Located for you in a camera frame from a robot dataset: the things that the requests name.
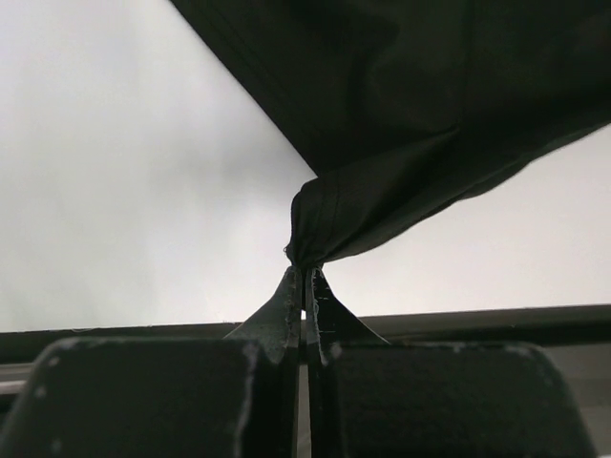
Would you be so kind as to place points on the black t shirt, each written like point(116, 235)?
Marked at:
point(402, 108)

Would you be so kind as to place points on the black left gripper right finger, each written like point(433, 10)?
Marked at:
point(371, 398)

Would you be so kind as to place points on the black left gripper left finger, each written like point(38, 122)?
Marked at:
point(166, 396)

